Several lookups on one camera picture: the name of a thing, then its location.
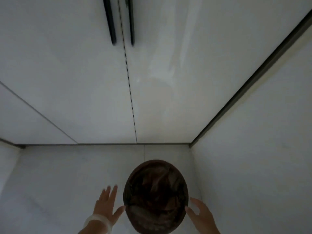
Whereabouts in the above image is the person's left hand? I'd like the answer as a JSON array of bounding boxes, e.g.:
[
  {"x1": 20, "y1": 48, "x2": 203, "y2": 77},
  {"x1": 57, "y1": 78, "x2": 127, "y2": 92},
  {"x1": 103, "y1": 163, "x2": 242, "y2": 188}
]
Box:
[{"x1": 93, "y1": 185, "x2": 126, "y2": 226}]

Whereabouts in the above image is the white cabinet door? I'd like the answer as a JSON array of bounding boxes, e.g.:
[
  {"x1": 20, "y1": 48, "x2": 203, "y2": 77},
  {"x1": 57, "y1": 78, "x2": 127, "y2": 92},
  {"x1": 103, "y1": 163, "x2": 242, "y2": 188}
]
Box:
[
  {"x1": 118, "y1": 0, "x2": 312, "y2": 144},
  {"x1": 0, "y1": 0, "x2": 137, "y2": 145}
]

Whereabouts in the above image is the black cabinet door handle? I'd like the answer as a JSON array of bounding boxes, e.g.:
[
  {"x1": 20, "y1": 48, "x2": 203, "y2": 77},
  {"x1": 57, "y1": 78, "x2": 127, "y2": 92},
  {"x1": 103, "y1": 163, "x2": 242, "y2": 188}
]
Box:
[
  {"x1": 125, "y1": 0, "x2": 135, "y2": 46},
  {"x1": 102, "y1": 0, "x2": 117, "y2": 46}
]

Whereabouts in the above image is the person's right hand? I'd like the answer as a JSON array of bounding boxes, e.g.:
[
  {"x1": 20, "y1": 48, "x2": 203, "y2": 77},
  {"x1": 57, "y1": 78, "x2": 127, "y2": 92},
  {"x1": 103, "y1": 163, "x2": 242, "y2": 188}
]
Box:
[{"x1": 185, "y1": 197, "x2": 216, "y2": 227}]

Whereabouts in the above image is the person's left forearm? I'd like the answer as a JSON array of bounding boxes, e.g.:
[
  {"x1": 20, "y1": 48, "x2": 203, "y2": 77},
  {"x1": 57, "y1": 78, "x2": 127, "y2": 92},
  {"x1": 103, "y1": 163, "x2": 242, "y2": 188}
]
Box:
[{"x1": 78, "y1": 220, "x2": 108, "y2": 234}]

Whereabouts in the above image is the white translucent wristband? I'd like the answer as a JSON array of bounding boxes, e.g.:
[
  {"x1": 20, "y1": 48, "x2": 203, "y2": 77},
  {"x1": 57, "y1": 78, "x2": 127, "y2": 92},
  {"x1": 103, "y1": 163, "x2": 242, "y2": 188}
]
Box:
[{"x1": 84, "y1": 213, "x2": 114, "y2": 230}]

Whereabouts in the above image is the person's right forearm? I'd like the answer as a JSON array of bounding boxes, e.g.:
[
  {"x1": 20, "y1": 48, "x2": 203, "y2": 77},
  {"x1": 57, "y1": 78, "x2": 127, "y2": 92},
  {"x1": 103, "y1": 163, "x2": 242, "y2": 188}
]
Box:
[{"x1": 200, "y1": 223, "x2": 221, "y2": 234}]

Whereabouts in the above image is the brown round woven basket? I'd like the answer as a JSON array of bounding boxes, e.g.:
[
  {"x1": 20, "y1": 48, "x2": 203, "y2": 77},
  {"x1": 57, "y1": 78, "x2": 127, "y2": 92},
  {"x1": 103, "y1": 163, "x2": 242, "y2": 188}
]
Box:
[{"x1": 123, "y1": 159, "x2": 190, "y2": 234}]

